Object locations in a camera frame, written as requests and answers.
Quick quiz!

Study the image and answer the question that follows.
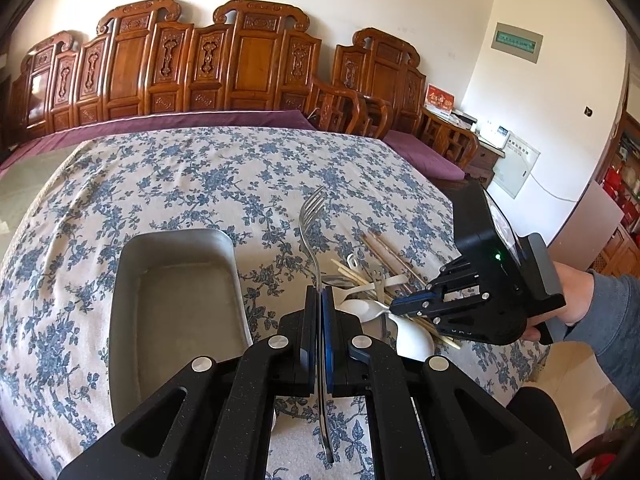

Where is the white ceramic spoon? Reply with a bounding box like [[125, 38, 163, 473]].
[[386, 311, 435, 362]]

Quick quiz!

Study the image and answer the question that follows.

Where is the silver metal fork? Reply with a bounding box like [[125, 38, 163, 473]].
[[298, 186, 334, 465]]

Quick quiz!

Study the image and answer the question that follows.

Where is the grey sleeve forearm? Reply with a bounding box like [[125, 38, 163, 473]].
[[564, 272, 640, 410]]

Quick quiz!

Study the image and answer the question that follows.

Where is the person's right hand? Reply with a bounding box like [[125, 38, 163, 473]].
[[521, 262, 594, 341]]

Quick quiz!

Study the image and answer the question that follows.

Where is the silver metal utensil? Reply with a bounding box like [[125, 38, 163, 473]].
[[344, 252, 396, 336]]

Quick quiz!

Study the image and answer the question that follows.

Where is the white plastic spoon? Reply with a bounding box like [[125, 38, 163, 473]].
[[333, 274, 408, 323]]

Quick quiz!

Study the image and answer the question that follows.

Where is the wooden chopstick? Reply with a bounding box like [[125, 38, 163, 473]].
[[331, 259, 461, 350], [360, 233, 426, 287]]

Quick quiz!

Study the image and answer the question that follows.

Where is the wooden side table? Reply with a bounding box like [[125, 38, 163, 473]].
[[416, 108, 504, 188]]

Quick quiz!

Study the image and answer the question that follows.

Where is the grey metal tray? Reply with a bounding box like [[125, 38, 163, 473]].
[[108, 229, 253, 422]]

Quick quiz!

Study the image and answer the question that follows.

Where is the purple seat cushion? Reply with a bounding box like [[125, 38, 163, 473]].
[[383, 130, 464, 181]]

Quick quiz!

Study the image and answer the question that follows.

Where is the red box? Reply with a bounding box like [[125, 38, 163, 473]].
[[425, 84, 454, 113]]

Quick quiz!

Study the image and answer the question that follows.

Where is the carved wooden armchair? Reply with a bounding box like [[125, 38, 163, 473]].
[[309, 27, 426, 139]]

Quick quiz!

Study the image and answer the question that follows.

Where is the blue floral tablecloth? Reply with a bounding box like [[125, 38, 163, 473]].
[[1, 127, 457, 479]]

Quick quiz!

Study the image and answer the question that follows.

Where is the carved wooden bench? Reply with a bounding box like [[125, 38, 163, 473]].
[[6, 0, 362, 146]]

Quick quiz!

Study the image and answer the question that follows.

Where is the purple bench cushion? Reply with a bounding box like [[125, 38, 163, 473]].
[[1, 110, 316, 176]]

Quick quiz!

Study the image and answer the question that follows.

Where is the white wall cabinet box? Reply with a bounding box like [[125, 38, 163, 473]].
[[494, 132, 540, 198]]

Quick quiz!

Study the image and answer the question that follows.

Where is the grey wall panel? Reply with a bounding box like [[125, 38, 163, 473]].
[[491, 22, 544, 64]]

